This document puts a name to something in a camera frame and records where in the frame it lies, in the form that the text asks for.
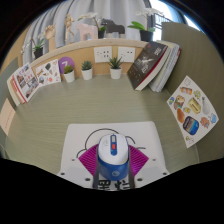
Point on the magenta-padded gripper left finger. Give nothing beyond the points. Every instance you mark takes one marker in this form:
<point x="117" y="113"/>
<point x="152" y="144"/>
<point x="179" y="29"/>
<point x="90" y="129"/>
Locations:
<point x="76" y="172"/>

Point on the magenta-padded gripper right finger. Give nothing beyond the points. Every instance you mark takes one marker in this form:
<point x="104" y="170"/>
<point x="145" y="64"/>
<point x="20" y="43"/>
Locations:
<point x="150" y="171"/>

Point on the blue and white computer mouse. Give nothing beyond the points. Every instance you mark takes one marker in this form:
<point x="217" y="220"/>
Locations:
<point x="112" y="156"/>

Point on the white mouse pad with drawing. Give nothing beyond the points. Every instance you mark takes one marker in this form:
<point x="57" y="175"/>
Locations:
<point x="80" y="136"/>

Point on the colourful food sticker sheet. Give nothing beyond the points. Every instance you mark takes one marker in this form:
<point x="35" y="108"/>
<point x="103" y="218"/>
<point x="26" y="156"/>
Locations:
<point x="193" y="110"/>

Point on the small succulent in white pot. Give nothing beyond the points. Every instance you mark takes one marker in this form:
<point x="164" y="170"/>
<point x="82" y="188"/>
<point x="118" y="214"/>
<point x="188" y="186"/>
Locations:
<point x="115" y="73"/>
<point x="69" y="77"/>
<point x="87" y="74"/>

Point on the red-spined book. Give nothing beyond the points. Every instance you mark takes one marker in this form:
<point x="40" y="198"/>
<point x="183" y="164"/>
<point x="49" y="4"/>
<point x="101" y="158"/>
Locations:
<point x="16" y="90"/>

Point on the magazine with photo cover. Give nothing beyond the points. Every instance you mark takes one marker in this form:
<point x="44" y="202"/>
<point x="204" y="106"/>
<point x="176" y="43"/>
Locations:
<point x="26" y="81"/>

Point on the white sticker sheet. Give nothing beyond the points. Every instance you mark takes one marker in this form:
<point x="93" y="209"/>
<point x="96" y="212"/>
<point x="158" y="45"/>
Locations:
<point x="48" y="72"/>

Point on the black book with white graphic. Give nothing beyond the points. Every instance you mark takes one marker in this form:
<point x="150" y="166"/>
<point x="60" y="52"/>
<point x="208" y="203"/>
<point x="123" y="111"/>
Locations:
<point x="146" y="65"/>

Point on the white books stack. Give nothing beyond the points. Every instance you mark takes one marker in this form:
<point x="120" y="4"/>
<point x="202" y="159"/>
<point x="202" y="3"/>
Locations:
<point x="170" y="66"/>

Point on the purple round number sign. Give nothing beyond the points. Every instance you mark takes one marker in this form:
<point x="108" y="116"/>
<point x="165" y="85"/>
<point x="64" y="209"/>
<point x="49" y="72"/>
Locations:
<point x="65" y="61"/>

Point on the green desk partition panel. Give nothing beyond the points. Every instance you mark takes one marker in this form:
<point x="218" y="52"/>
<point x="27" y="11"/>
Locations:
<point x="203" y="60"/>
<point x="5" y="76"/>

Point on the white orchid in black pot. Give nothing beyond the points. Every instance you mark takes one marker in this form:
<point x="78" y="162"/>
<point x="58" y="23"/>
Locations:
<point x="38" y="53"/>

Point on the large white orchid, black pot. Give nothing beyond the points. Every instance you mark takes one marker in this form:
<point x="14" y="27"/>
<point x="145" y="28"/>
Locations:
<point x="146" y="35"/>

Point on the pink wooden horse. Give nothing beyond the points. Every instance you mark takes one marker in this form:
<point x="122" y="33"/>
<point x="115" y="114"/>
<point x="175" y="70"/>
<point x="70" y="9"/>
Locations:
<point x="87" y="31"/>

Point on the wooden hand model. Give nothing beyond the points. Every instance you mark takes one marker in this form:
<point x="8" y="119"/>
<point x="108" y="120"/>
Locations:
<point x="50" y="33"/>

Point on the wooden mannequin figure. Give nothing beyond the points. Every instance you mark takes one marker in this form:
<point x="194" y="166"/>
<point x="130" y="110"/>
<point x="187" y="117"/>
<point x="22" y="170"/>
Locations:
<point x="69" y="25"/>

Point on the black wooden horse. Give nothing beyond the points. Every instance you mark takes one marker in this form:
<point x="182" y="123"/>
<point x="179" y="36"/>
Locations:
<point x="113" y="27"/>

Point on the white orchid plant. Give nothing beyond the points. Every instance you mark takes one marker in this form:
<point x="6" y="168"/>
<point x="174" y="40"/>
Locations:
<point x="90" y="15"/>

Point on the grey curtain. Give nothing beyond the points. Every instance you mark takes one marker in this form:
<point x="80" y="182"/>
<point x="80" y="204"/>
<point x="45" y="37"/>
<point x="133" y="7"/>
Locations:
<point x="120" y="8"/>

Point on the white wall socket plate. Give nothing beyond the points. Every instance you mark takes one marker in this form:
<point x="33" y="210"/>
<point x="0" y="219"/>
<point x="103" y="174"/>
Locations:
<point x="126" y="54"/>
<point x="103" y="54"/>

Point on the window with dark frame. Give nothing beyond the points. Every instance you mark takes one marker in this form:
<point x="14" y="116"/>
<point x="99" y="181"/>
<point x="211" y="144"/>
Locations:
<point x="166" y="10"/>

